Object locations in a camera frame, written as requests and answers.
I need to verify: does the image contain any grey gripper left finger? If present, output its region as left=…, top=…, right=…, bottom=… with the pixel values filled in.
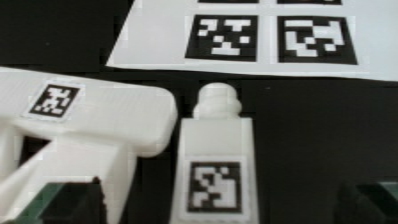
left=7, top=178, right=107, bottom=224

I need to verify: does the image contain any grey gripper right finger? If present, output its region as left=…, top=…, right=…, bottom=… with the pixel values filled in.
left=334, top=182, right=398, bottom=224

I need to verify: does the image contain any white marker base plate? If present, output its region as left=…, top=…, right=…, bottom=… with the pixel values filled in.
left=107, top=0, right=398, bottom=81

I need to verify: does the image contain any white short chair leg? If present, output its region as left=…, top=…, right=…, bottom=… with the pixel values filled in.
left=169, top=83, right=259, bottom=224

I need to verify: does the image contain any white chair back frame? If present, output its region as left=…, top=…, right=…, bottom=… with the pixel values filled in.
left=0, top=68, right=178, bottom=224

